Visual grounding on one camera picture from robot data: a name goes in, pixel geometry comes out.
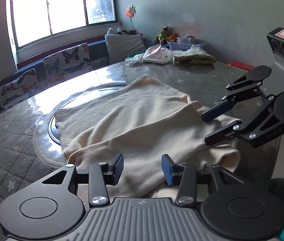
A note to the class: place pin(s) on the teddy bear toy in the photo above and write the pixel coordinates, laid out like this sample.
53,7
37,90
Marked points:
166,35

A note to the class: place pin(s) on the grey pillow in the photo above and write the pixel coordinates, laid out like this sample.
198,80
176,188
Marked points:
120,46

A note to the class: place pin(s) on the white plush toy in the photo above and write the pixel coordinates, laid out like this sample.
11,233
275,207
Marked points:
118,31

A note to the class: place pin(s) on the colourful paper pinwheel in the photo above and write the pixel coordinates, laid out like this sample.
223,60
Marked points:
130,13

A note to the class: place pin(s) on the clear plastic storage box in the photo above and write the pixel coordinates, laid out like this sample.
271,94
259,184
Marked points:
185,43

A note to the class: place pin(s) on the round black induction cooktop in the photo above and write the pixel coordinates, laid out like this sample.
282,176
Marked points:
54,127

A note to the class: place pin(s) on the green plastic bowl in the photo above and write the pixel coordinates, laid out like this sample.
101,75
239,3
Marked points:
132,55

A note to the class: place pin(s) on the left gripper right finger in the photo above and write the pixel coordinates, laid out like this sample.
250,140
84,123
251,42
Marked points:
227,204

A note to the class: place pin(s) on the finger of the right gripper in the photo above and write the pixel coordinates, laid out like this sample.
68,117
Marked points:
242,89
266,124

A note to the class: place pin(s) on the red plastic stool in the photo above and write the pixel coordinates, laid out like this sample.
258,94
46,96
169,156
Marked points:
241,65

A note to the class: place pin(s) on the grey quilted star table mat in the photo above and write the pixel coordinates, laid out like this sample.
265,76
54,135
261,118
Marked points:
27,152

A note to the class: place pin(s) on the left butterfly cushion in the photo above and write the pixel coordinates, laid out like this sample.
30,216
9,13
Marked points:
20,89

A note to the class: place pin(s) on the window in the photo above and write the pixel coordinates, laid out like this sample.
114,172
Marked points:
35,20

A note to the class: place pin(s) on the butterfly cushion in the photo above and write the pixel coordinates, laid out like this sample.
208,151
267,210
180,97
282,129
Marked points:
20,89
67,64

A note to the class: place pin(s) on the right butterfly cushion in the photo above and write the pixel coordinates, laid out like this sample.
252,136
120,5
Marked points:
67,64

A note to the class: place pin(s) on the folded yellow green blanket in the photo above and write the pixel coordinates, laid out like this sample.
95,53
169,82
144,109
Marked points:
195,55

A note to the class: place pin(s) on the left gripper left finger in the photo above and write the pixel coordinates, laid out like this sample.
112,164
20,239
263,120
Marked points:
50,207

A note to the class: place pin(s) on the pink white packaged garment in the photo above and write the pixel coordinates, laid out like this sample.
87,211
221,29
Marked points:
156,54

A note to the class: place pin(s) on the blue sofa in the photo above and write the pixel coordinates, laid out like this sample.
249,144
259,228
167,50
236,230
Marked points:
98,55

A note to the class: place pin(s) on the cream sweatshirt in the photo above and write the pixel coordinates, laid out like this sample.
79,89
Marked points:
142,121

